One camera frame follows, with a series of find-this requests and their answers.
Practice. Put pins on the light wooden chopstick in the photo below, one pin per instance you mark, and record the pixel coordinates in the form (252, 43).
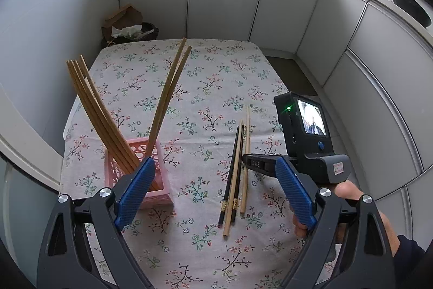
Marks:
(244, 201)
(227, 224)

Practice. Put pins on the floral white tablecloth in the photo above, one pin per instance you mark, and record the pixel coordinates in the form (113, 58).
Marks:
(203, 99)

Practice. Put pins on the black chopstick pair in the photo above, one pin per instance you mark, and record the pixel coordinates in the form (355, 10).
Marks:
(230, 170)

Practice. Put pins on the person's right forearm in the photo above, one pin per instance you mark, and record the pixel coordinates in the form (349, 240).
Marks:
(409, 262)

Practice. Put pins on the pink plastic lattice basket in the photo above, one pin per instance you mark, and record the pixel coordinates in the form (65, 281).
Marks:
(155, 199)

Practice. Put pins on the person's right hand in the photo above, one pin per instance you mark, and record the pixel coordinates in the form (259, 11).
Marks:
(346, 190)

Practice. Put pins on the bundle of wooden chopsticks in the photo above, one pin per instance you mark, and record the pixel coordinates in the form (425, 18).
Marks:
(103, 119)

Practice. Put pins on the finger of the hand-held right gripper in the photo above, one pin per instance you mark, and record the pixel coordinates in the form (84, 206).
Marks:
(257, 163)

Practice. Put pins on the black trash bin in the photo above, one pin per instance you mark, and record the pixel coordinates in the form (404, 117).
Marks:
(149, 30)

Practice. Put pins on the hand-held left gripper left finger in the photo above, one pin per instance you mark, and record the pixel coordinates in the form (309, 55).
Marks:
(135, 194)

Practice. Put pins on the black chopstick gold band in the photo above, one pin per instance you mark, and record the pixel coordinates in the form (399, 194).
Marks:
(237, 187)

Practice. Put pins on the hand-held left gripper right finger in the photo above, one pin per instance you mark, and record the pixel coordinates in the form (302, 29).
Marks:
(294, 190)

